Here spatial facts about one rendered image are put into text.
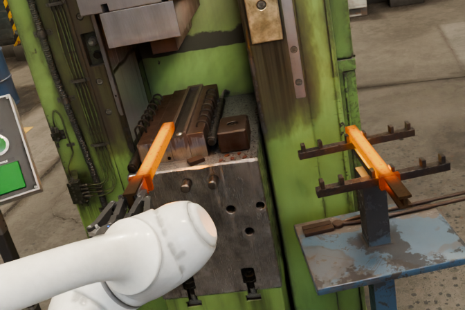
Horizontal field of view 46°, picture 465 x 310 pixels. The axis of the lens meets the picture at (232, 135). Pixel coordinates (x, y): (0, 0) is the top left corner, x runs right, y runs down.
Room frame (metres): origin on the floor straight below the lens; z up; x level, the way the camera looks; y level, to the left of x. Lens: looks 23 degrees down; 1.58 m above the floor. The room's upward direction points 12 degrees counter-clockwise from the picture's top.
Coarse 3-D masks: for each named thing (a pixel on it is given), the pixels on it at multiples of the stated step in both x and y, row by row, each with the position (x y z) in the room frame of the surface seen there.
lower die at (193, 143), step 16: (176, 96) 1.82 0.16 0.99; (208, 96) 1.74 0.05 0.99; (160, 112) 1.72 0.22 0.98; (176, 112) 1.66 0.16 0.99; (192, 112) 1.60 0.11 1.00; (208, 112) 1.59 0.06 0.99; (160, 128) 1.55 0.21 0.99; (192, 128) 1.49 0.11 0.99; (144, 144) 1.47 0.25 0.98; (176, 144) 1.46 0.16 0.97; (192, 144) 1.45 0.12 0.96; (176, 160) 1.46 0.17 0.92
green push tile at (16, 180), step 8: (0, 168) 1.37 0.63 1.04; (8, 168) 1.37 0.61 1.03; (16, 168) 1.38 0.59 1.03; (0, 176) 1.36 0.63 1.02; (8, 176) 1.36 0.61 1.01; (16, 176) 1.36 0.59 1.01; (0, 184) 1.35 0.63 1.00; (8, 184) 1.35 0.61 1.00; (16, 184) 1.35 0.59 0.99; (24, 184) 1.36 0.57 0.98; (0, 192) 1.34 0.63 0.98; (8, 192) 1.35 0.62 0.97
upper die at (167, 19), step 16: (176, 0) 1.50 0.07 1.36; (192, 0) 1.74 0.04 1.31; (112, 16) 1.47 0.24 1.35; (128, 16) 1.46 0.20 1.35; (144, 16) 1.46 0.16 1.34; (160, 16) 1.45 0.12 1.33; (176, 16) 1.45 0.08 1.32; (192, 16) 1.68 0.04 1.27; (112, 32) 1.47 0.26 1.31; (128, 32) 1.47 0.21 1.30; (144, 32) 1.46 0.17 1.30; (160, 32) 1.45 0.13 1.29; (176, 32) 1.45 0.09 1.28
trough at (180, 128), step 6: (192, 90) 1.85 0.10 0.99; (186, 96) 1.77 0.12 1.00; (192, 96) 1.79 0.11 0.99; (186, 102) 1.74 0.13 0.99; (192, 102) 1.73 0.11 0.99; (186, 108) 1.69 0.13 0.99; (180, 114) 1.62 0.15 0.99; (186, 114) 1.63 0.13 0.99; (180, 120) 1.59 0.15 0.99; (186, 120) 1.58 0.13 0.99; (174, 126) 1.52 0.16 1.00; (180, 126) 1.54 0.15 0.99; (174, 132) 1.50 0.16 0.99
